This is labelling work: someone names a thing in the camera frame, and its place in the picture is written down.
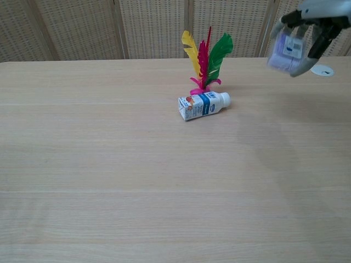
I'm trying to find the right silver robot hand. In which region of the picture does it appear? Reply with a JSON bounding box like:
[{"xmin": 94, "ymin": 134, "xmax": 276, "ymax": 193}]
[{"xmin": 271, "ymin": 0, "xmax": 351, "ymax": 78}]

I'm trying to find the transparent box with purple contents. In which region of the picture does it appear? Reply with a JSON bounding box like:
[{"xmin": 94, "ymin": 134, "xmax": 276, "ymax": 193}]
[{"xmin": 267, "ymin": 29, "xmax": 307, "ymax": 74}]

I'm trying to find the colourful feather shuttlecock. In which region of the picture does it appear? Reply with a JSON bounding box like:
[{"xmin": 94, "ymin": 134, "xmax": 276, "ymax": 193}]
[{"xmin": 181, "ymin": 26, "xmax": 234, "ymax": 96}]

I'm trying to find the white milk bottle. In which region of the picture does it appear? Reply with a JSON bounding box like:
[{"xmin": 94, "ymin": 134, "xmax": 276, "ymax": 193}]
[{"xmin": 178, "ymin": 91, "xmax": 231, "ymax": 122}]

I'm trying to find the woven bamboo folding screen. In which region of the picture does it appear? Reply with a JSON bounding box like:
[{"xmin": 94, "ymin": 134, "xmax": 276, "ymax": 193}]
[{"xmin": 0, "ymin": 0, "xmax": 351, "ymax": 63}]

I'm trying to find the white round cable grommet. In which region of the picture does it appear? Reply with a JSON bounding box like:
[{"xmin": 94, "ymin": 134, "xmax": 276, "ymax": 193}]
[{"xmin": 310, "ymin": 65, "xmax": 335, "ymax": 77}]

